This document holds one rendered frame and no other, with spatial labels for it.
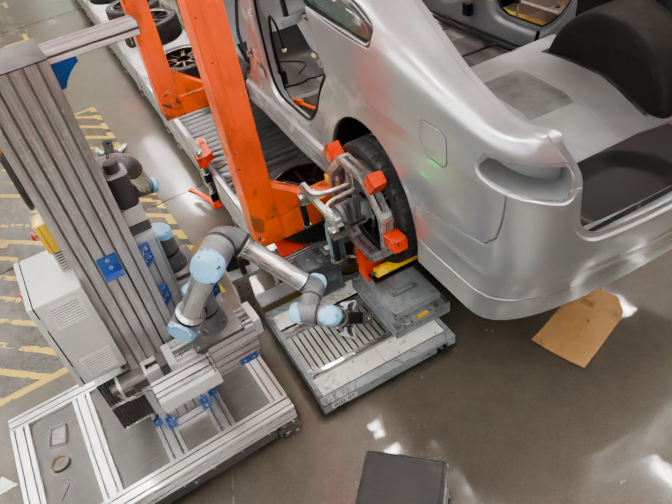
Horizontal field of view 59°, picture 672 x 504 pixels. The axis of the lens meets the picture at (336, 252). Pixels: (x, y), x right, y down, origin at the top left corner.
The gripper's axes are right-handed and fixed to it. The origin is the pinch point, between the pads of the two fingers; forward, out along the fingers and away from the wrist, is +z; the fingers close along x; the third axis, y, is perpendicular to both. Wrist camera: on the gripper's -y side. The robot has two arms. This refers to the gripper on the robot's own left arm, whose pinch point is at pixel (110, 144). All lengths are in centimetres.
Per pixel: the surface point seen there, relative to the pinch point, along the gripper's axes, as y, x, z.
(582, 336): 94, 222, -120
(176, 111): 61, 38, 162
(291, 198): 38, 87, -22
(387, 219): 13, 117, -89
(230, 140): -7, 58, -29
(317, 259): 71, 96, -38
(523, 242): -19, 140, -157
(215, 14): -67, 59, -27
